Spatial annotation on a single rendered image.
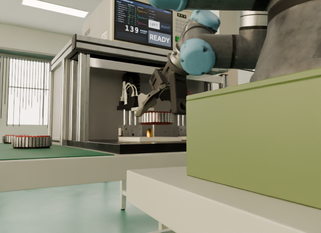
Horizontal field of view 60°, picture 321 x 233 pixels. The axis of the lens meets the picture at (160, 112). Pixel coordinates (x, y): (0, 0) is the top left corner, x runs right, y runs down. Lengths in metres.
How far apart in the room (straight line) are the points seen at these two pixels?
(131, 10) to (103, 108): 0.38
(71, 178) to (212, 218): 0.38
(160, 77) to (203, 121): 0.53
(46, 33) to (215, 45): 7.17
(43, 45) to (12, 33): 0.71
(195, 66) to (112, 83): 0.59
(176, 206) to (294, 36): 0.19
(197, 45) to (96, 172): 0.33
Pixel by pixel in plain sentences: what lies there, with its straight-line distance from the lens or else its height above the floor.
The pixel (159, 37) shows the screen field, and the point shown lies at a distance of 1.14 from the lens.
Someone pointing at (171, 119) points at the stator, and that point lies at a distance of 0.84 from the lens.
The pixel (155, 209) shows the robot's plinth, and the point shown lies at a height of 0.72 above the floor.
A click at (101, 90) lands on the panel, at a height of 0.96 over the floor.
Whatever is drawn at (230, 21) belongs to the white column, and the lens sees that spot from 5.50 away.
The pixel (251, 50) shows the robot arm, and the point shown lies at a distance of 0.63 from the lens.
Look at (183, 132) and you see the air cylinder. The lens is 1.13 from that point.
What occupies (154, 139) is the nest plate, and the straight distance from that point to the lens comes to 0.83.
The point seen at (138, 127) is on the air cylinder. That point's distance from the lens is 1.02.
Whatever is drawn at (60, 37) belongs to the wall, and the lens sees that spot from 7.73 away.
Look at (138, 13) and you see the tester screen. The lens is 1.13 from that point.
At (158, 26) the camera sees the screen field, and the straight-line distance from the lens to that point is 1.15.
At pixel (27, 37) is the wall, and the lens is 7.58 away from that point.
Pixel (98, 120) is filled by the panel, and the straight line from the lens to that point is 1.10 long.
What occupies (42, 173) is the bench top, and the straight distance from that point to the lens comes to 0.54.
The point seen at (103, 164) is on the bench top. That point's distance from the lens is 0.57.
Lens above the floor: 0.79
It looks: 4 degrees up
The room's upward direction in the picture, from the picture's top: straight up
